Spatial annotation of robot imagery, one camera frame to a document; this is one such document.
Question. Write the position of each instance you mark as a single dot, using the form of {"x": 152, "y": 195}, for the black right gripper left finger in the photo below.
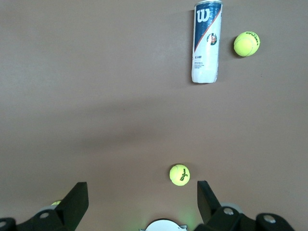
{"x": 72, "y": 207}

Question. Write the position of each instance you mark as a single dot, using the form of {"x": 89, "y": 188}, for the brown table mat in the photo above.
{"x": 96, "y": 96}

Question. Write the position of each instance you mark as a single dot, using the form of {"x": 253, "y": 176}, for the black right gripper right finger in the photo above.
{"x": 209, "y": 207}

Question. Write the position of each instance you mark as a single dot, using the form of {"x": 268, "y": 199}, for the white and blue tennis can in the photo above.
{"x": 207, "y": 48}

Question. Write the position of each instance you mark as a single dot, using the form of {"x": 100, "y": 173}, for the yellow-green tennis ball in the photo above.
{"x": 56, "y": 202}
{"x": 179, "y": 175}
{"x": 247, "y": 43}

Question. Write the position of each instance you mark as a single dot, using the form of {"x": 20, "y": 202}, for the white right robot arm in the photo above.
{"x": 163, "y": 225}

